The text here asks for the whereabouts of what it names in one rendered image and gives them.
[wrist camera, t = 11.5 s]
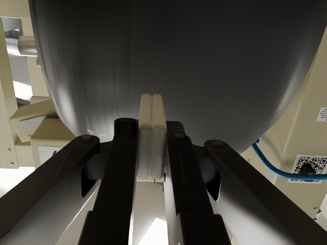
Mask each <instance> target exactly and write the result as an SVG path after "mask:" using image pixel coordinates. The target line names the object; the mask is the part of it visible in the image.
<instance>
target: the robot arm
mask: <svg viewBox="0 0 327 245"><path fill-rule="evenodd" d="M137 176H138V178H148V176H150V177H152V178H154V179H161V178H162V177H163V192H164V197H165V210H166V223H167V236H168V245H232V244H231V241H230V238H229V236H228V233H227V230H226V227H227V228H228V230H229V231H230V233H231V234H232V236H233V237H234V238H235V240H236V241H237V243H238V244H239V245H327V231H325V230H324V229H323V228H322V227H321V226H320V225H319V224H318V223H316V222H315V221H314V220H313V219H312V218H311V217H310V216H308V215H307V214H306V213H305V212H304V211H303V210H302V209H301V208H299V207H298V206H297V205H296V204H295V203H294V202H293V201H291V200H290V199H289V198H288V197H287V196H286V195H285V194H284V193H282V192H281V191H280V190H279V189H278V188H277V187H276V186H275V185H273V184H272V183H271V182H270V181H269V180H268V179H267V178H266V177H265V176H264V175H262V174H261V173H260V172H259V171H258V170H257V169H256V168H254V167H253V166H252V165H251V164H250V163H249V162H248V161H246V160H245V159H244V158H243V157H242V156H241V155H240V154H239V153H237V152H236V151H235V150H234V149H233V148H232V147H231V146H229V145H228V144H227V143H225V142H223V141H221V140H207V141H205V143H204V147H202V146H197V145H194V144H192V142H191V139H190V138H189V136H187V135H186V134H185V130H184V127H183V124H182V123H180V122H178V121H166V120H165V113H164V104H163V97H162V95H161V94H153V95H150V93H143V94H142V95H141V104H140V114H139V120H136V119H133V118H118V119H116V120H115V121H114V136H113V140H111V141H108V142H101V143H100V139H99V138H98V137H97V136H94V135H89V134H85V135H82V136H78V137H76V138H74V139H73V140H72V141H70V142H69V143H68V144H67V145H65V146H64V147H63V148H62V149H60V150H59V151H58V152H57V153H55V154H54V155H53V156H52V157H50V158H49V159H48V160H47V161H45V162H44V163H43V164H42V165H40V166H39V167H38V168H37V169H35V170H34V171H33V172H32V173H30V174H29V175H28V176H27V177H25V178H24V179H23V180H22V181H21V182H20V183H18V184H17V185H16V186H14V187H13V188H12V189H11V190H9V191H8V192H7V193H6V194H4V195H3V196H2V197H1V198H0V245H55V244H56V243H57V241H58V240H59V239H60V237H61V236H62V235H63V233H64V232H65V231H66V229H67V228H68V227H69V225H70V224H71V223H72V221H73V220H74V219H75V217H76V216H77V215H78V214H79V212H80V211H81V210H82V208H83V207H84V205H85V204H86V203H87V201H88V200H89V199H90V197H91V196H92V195H93V193H94V192H95V191H96V189H97V188H98V187H99V189H98V193H97V196H96V200H95V203H94V206H93V210H90V211H88V213H87V216H86V219H85V222H84V225H83V228H82V231H81V235H80V238H79V241H78V244H77V245H131V244H132V231H133V218H134V204H135V191H136V177H137ZM100 180H101V181H100ZM212 207H213V208H214V210H215V211H216V213H217V214H214V212H213V208H212ZM225 226H226V227H225Z"/></svg>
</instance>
